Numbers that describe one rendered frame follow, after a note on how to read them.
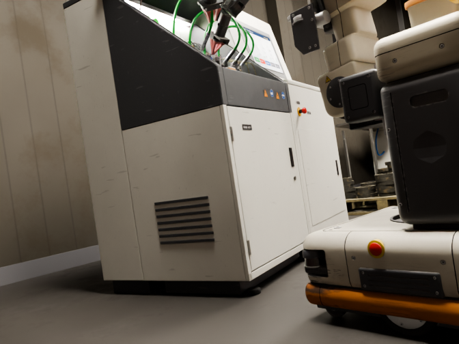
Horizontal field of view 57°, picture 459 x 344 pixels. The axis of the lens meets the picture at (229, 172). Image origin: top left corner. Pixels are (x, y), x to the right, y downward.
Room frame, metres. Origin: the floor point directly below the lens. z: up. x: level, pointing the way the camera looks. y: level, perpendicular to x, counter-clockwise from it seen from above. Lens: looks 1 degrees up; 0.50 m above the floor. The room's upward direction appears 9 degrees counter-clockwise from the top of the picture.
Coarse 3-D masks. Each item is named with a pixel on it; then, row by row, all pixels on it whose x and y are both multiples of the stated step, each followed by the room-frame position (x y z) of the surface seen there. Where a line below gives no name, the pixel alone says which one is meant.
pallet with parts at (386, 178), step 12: (384, 168) 4.16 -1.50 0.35; (348, 180) 3.86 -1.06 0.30; (384, 180) 3.56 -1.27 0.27; (348, 192) 3.84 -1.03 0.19; (360, 192) 3.72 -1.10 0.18; (372, 192) 3.70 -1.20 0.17; (384, 192) 3.57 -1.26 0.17; (348, 204) 3.97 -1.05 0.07; (360, 204) 4.12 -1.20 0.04; (384, 204) 3.51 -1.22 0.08; (396, 204) 3.61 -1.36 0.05
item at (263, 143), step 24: (240, 120) 1.81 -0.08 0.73; (264, 120) 2.01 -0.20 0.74; (288, 120) 2.25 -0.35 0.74; (240, 144) 1.79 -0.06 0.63; (264, 144) 1.97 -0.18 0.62; (288, 144) 2.21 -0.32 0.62; (240, 168) 1.76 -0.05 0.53; (264, 168) 1.94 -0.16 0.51; (288, 168) 2.17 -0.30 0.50; (240, 192) 1.74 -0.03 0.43; (264, 192) 1.91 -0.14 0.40; (288, 192) 2.13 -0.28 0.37; (264, 216) 1.88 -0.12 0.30; (288, 216) 2.09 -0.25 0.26; (264, 240) 1.86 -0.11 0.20; (288, 240) 2.06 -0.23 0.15
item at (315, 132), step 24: (216, 24) 2.51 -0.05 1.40; (264, 24) 3.00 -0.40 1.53; (240, 48) 2.50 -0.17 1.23; (288, 72) 3.03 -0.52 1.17; (312, 96) 2.60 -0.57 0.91; (312, 120) 2.55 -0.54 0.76; (312, 144) 2.49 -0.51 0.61; (336, 144) 2.88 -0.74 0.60; (312, 168) 2.44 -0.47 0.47; (336, 168) 2.81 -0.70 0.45; (312, 192) 2.39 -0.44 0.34; (336, 192) 2.74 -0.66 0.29; (312, 216) 2.35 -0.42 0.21; (336, 216) 2.69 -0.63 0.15
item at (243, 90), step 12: (228, 72) 1.78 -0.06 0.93; (240, 72) 1.87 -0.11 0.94; (228, 84) 1.77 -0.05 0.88; (240, 84) 1.85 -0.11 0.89; (252, 84) 1.95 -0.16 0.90; (264, 84) 2.06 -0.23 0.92; (276, 84) 2.17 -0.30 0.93; (228, 96) 1.75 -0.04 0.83; (240, 96) 1.84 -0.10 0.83; (252, 96) 1.93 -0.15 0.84; (252, 108) 1.93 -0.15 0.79; (264, 108) 2.02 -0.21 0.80; (276, 108) 2.14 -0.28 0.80
